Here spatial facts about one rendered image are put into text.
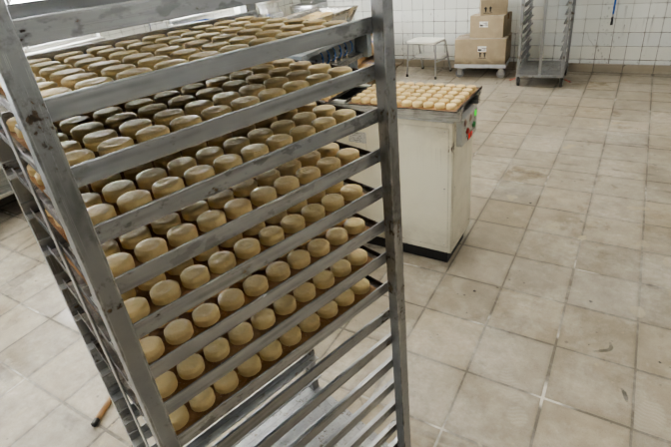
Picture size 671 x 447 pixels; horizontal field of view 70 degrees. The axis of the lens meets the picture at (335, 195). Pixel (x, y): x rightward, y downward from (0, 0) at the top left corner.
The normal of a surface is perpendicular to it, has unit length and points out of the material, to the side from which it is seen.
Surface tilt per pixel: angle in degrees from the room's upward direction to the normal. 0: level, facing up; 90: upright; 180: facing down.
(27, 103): 90
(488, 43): 88
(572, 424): 0
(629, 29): 90
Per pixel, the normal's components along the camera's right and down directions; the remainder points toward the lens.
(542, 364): -0.10, -0.88
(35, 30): 0.68, 0.28
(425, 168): -0.51, 0.44
